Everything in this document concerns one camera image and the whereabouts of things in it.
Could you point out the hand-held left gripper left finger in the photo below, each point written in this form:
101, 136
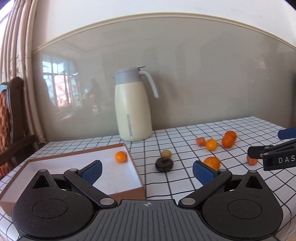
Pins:
93, 172

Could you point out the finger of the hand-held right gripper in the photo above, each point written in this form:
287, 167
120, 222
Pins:
287, 133
256, 151

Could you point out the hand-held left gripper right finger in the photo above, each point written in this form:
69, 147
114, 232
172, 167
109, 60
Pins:
203, 172

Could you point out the carrot chunk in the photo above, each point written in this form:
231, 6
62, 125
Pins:
251, 160
200, 141

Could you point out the orange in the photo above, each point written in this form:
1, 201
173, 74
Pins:
227, 142
232, 134
211, 144
121, 156
212, 162

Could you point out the brown cardboard box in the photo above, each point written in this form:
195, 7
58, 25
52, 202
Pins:
120, 177

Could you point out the dark brown round fruit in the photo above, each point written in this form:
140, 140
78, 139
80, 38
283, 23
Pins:
164, 165

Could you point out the yellow-green round fruit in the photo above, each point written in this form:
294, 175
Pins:
166, 153

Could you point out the checked white tablecloth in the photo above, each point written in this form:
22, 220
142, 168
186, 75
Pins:
180, 143

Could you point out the cream thermos jug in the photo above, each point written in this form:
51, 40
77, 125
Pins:
133, 109

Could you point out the wooden chair with woven back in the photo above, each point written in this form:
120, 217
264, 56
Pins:
17, 97

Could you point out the beige curtain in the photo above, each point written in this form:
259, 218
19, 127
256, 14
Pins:
25, 46

